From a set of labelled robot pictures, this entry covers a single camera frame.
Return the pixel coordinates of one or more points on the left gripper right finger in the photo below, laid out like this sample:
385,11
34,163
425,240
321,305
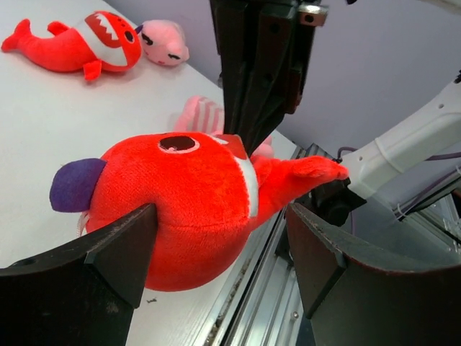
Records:
355,293

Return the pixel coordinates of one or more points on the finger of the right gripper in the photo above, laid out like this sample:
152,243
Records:
236,25
283,39

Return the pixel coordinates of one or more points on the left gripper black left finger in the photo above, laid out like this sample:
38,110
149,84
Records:
83,292

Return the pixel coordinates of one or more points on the red shark plush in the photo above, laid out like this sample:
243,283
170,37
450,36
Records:
208,192
103,41

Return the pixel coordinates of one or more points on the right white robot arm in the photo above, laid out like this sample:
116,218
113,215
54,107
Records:
418,138

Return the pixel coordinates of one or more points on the pink plush far right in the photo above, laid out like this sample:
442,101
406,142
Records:
164,42

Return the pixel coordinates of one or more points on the pink plush lying right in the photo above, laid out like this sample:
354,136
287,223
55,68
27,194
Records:
201,114

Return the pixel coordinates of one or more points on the aluminium rail frame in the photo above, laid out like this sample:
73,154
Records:
260,302

